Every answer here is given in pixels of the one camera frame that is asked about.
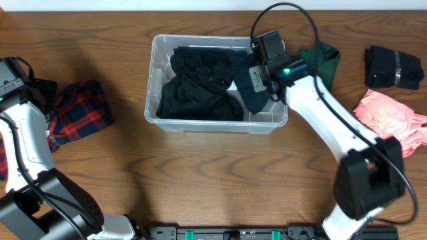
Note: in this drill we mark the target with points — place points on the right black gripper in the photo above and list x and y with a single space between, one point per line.
257 72

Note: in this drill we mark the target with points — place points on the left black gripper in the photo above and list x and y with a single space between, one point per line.
37 89

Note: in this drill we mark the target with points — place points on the dark navy garment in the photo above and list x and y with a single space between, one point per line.
254 101

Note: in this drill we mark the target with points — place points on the dark green shirt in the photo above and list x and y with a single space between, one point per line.
327 62

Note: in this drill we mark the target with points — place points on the large black garment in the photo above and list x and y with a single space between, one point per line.
199 89

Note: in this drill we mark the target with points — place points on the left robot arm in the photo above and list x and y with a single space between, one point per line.
41 202

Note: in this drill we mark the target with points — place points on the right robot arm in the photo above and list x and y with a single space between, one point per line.
368 177

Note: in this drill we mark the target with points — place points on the white label in bin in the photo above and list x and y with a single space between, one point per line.
232 87

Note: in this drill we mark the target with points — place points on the red plaid flannel shirt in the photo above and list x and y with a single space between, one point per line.
80 110

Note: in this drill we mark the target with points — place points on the clear plastic storage bin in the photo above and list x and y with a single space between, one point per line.
272 116

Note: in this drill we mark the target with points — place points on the black rolled garment with band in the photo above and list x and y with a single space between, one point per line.
389 68

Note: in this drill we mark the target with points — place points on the pink crumpled garment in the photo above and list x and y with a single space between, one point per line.
390 118

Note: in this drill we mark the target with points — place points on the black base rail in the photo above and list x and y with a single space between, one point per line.
293 232

